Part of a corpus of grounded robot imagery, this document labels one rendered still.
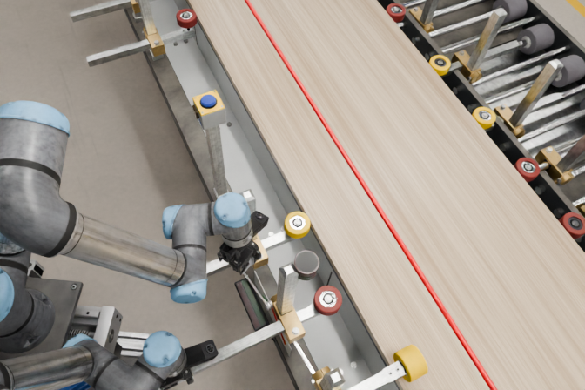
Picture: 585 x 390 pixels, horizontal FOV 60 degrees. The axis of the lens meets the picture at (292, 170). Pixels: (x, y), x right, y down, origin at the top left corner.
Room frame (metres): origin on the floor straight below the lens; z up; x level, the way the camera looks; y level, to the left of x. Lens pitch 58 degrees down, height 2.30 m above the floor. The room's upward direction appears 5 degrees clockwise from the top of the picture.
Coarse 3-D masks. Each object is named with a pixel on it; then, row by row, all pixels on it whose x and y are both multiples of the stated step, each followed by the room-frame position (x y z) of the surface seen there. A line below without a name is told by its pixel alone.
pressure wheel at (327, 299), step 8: (320, 288) 0.47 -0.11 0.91; (328, 288) 0.48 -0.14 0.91; (336, 288) 0.48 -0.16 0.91; (320, 296) 0.45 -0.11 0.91; (328, 296) 0.45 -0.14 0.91; (336, 296) 0.46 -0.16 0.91; (320, 304) 0.43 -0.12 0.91; (328, 304) 0.43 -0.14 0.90; (336, 304) 0.43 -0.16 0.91; (320, 312) 0.41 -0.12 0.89; (328, 312) 0.41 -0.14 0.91; (336, 312) 0.42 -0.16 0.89
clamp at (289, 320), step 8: (272, 296) 0.45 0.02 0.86; (272, 304) 0.43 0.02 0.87; (288, 312) 0.41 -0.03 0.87; (280, 320) 0.38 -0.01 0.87; (288, 320) 0.38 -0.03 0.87; (296, 320) 0.39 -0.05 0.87; (288, 328) 0.36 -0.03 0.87; (288, 336) 0.34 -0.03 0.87; (296, 336) 0.34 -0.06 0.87; (304, 336) 0.36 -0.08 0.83
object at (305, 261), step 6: (300, 252) 0.47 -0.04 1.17; (306, 252) 0.47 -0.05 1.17; (312, 252) 0.47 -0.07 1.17; (300, 258) 0.45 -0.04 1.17; (306, 258) 0.45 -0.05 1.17; (312, 258) 0.46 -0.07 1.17; (300, 264) 0.44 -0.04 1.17; (306, 264) 0.44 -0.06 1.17; (312, 264) 0.44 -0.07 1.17; (300, 270) 0.42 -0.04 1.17; (306, 270) 0.42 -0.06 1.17; (312, 270) 0.43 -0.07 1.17
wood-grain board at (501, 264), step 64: (192, 0) 1.63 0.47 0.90; (256, 0) 1.67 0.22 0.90; (320, 0) 1.70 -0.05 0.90; (256, 64) 1.31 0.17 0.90; (320, 64) 1.34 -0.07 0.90; (384, 64) 1.37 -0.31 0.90; (320, 128) 1.05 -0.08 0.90; (384, 128) 1.07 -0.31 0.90; (448, 128) 1.10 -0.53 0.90; (320, 192) 0.79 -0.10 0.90; (384, 192) 0.81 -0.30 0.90; (448, 192) 0.84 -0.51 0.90; (512, 192) 0.86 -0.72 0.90; (384, 256) 0.59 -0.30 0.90; (448, 256) 0.61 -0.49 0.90; (512, 256) 0.63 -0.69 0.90; (576, 256) 0.65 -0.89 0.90; (384, 320) 0.40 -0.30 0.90; (512, 320) 0.44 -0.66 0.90; (576, 320) 0.45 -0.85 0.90; (448, 384) 0.25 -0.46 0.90; (512, 384) 0.27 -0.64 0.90; (576, 384) 0.28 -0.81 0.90
